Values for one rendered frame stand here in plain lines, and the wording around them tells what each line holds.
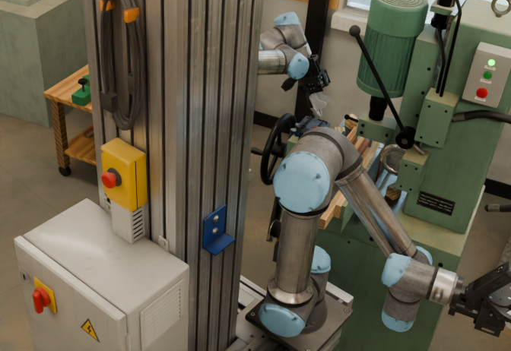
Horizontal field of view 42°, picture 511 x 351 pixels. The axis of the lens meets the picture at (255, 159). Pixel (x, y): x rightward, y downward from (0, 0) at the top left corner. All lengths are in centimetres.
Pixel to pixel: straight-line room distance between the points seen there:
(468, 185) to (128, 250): 118
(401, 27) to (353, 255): 82
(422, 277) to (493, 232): 225
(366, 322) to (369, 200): 110
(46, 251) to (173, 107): 46
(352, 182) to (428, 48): 68
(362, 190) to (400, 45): 68
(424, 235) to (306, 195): 97
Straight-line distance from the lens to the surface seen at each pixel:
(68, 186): 369
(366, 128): 232
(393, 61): 213
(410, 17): 208
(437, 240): 230
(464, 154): 218
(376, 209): 157
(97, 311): 141
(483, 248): 361
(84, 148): 365
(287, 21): 215
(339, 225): 214
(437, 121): 205
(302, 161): 138
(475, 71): 198
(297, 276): 159
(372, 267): 241
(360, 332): 265
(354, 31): 205
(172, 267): 145
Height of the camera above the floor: 226
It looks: 36 degrees down
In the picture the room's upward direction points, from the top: 5 degrees clockwise
